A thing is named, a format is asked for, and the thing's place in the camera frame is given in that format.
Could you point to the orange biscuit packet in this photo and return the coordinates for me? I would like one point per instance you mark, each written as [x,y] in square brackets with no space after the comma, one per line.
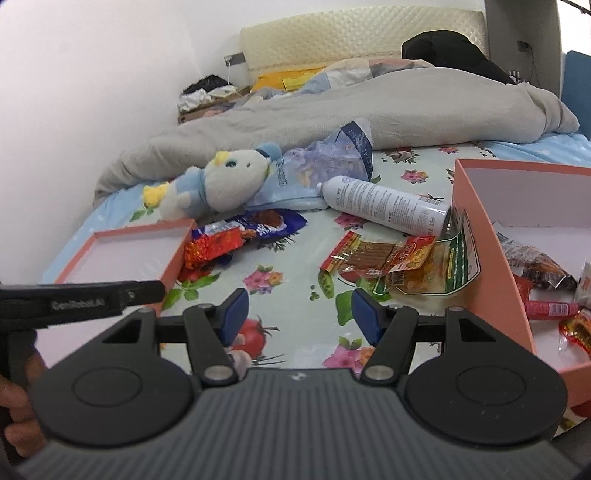
[411,254]

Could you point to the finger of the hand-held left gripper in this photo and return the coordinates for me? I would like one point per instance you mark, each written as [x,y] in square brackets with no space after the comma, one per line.
[143,291]

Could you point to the black garment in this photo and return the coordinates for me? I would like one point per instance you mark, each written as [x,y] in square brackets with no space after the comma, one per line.
[443,48]

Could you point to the lavender plastic bag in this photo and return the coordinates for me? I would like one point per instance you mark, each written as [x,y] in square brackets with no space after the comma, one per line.
[323,157]

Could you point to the white spray can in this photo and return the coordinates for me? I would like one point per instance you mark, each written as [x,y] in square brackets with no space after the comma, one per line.
[383,203]

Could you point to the grey blanket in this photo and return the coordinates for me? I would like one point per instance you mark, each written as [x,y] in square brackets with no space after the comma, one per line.
[369,106]

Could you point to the white blue plush toy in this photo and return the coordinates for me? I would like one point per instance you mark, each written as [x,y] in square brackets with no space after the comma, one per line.
[221,180]

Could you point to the wooden bedside table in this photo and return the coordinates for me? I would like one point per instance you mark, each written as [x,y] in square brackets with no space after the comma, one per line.
[198,113]

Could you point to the dark brown snack packet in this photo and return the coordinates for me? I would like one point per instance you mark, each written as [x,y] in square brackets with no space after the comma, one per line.
[540,272]

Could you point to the grey wall socket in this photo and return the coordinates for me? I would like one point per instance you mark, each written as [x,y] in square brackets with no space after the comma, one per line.
[234,58]

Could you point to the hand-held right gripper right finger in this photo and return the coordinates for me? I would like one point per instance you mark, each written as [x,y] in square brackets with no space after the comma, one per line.
[364,318]

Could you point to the white red snack packet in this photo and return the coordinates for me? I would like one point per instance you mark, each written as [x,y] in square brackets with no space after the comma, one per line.
[585,281]

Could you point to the light blue bedsheet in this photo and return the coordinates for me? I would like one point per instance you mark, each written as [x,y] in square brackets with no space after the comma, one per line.
[111,214]

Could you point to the pink sausage stick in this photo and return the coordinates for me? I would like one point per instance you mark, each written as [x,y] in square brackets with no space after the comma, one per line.
[549,308]

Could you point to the floral plastic sheet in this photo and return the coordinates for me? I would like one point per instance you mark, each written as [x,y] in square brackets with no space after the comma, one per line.
[286,258]

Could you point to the pink cardboard box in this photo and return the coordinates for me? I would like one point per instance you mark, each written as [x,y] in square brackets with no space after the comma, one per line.
[489,258]

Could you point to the black wall socket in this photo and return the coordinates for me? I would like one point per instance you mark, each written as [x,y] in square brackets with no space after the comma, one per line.
[523,46]

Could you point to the pile of clothes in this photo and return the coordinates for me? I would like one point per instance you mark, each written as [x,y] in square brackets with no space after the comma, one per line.
[207,85]

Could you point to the person's left hand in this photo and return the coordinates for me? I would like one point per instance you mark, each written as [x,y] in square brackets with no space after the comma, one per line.
[18,406]

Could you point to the beige quilted headboard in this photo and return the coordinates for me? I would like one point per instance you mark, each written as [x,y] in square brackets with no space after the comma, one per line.
[346,37]

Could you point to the yellow pillow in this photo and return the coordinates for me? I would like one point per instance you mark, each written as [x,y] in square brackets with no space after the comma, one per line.
[277,79]

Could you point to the red crinkled snack packet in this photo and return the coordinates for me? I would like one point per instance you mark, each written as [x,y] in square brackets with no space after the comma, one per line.
[207,247]

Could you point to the red yellow snack packet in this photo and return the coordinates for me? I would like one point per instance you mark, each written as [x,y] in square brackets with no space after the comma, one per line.
[579,330]

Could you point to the blue chair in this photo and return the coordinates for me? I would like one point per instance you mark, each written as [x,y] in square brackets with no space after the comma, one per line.
[579,87]

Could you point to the pink cardboard box lid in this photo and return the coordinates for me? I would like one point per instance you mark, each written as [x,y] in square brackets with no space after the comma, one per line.
[134,254]

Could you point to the clear green-trimmed snack packet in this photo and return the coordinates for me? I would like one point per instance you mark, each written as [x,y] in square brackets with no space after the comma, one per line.
[457,272]

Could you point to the blue snack packet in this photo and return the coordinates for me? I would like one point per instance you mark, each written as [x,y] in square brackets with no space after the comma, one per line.
[268,221]

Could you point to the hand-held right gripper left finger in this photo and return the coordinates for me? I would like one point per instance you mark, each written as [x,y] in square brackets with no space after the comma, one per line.
[233,316]

